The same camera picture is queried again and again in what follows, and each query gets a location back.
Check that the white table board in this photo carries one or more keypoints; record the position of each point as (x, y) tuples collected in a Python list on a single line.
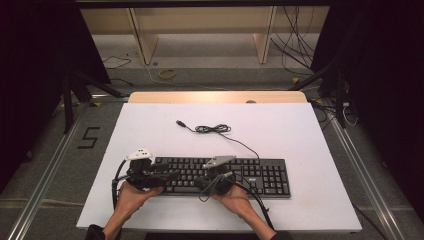
[(266, 140)]

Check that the wooden table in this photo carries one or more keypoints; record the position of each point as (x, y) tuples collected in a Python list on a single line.
[(200, 97)]

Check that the person's left hand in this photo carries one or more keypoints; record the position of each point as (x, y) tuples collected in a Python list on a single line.
[(131, 201)]

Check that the person's right hand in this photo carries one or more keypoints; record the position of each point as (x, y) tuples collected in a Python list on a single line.
[(238, 201)]

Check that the aluminium floor rail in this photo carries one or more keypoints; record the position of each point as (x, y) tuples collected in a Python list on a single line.
[(43, 186), (366, 180)]

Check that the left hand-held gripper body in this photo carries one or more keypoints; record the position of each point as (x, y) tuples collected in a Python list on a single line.
[(141, 175)]

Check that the black metal stand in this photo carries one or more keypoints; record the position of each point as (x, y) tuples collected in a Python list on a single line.
[(339, 100), (68, 106)]

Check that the yellow tape roll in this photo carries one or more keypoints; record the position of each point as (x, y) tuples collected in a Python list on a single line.
[(162, 76)]

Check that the person's black left sleeve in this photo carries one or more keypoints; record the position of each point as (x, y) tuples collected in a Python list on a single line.
[(95, 233)]

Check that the person's black sleeve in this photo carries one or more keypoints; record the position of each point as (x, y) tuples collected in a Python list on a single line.
[(95, 233), (282, 236)]

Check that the wooden shelf unit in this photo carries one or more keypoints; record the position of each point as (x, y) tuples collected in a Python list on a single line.
[(148, 43)]

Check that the person's black right sleeve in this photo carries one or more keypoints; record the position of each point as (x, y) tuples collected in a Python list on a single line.
[(282, 236)]

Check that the black keyboard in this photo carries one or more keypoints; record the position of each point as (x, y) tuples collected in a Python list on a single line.
[(266, 176)]

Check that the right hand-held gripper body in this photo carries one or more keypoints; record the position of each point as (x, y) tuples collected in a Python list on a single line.
[(218, 160)]

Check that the black curtain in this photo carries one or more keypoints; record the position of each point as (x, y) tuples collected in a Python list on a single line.
[(383, 83), (33, 66)]

